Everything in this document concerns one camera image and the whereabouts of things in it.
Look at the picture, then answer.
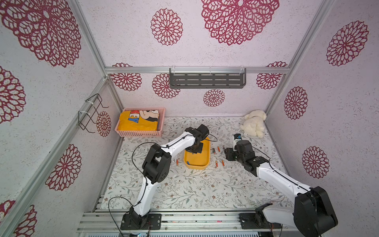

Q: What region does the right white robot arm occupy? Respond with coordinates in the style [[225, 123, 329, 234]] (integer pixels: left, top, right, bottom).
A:
[[224, 139, 338, 237]]

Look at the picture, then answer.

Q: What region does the floral table mat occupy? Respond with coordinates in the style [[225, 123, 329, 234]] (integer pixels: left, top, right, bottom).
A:
[[97, 117, 293, 209]]

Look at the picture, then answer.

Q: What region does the white plush toy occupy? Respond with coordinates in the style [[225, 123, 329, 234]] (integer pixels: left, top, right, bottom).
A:
[[240, 110, 266, 138]]

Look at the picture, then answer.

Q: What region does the yellow plastic storage box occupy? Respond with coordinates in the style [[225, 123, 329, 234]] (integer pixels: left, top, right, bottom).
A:
[[184, 140, 211, 170]]

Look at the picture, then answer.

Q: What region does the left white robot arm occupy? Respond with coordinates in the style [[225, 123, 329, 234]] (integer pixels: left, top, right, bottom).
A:
[[129, 124, 209, 228]]

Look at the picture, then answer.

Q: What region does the yellow folded cartoon shirt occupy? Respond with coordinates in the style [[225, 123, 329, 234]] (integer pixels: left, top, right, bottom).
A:
[[117, 110, 159, 131]]

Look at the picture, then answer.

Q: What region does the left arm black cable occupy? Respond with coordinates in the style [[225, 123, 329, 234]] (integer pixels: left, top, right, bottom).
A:
[[108, 134, 218, 237]]

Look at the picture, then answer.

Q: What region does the grey wall shelf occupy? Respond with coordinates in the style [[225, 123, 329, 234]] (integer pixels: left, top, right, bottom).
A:
[[169, 69, 246, 89]]

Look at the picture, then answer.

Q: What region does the black wire wall rack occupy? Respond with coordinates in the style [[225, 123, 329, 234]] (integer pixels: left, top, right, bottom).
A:
[[77, 93, 108, 133]]

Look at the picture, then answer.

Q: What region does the pink plastic basket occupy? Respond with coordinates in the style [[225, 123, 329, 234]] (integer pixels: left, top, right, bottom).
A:
[[114, 108, 166, 137]]

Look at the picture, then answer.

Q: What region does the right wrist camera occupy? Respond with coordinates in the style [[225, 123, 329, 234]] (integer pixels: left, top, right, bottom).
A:
[[233, 133, 242, 151]]

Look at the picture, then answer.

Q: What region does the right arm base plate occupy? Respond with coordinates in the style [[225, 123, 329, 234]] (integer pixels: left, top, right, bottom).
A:
[[239, 212, 281, 230]]

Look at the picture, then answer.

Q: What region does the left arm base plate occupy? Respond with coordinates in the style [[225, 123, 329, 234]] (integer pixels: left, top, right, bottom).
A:
[[120, 213, 162, 231]]

